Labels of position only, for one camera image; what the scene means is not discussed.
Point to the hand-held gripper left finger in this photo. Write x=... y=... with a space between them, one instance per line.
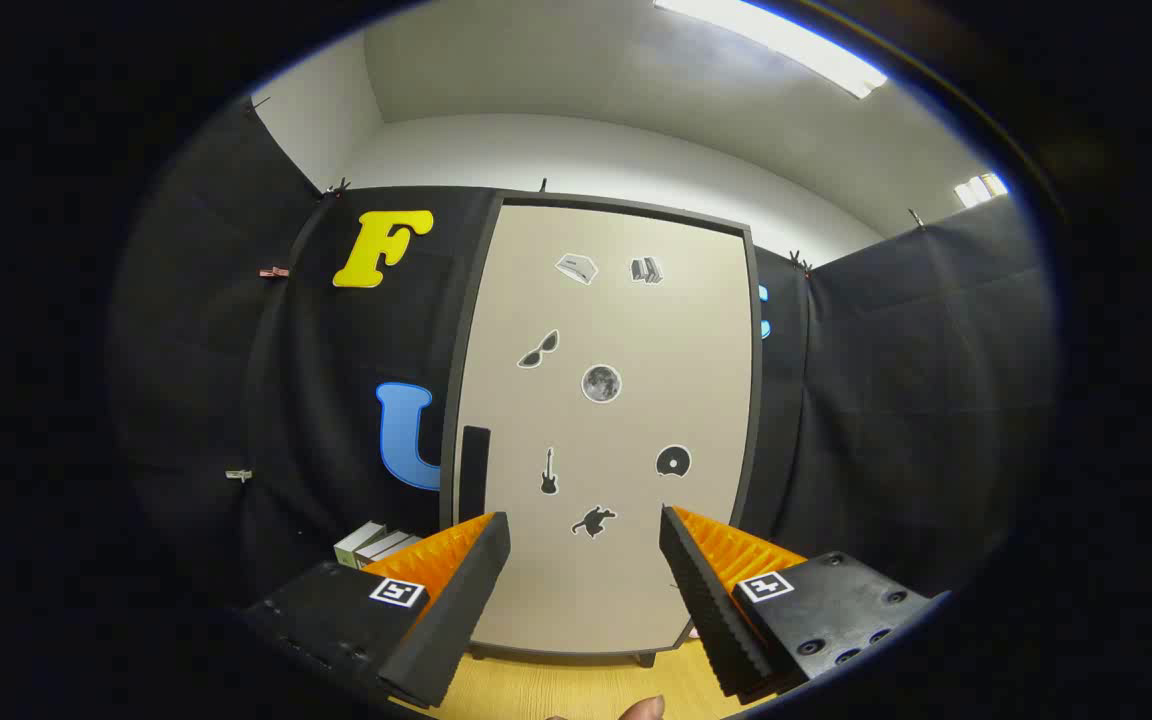
x=466 y=600

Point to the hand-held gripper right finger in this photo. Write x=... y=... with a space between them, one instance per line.
x=701 y=600

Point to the green book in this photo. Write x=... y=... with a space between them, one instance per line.
x=381 y=548
x=359 y=541

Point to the dark grey cabinet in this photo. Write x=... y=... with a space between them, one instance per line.
x=463 y=350

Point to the white clip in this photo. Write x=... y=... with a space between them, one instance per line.
x=238 y=474

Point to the black backdrop cloth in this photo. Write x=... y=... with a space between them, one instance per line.
x=886 y=400

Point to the copper clip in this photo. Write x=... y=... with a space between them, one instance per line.
x=274 y=271

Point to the small ceiling light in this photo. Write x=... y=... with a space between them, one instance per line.
x=981 y=188

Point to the long ceiling light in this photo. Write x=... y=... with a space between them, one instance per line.
x=776 y=40

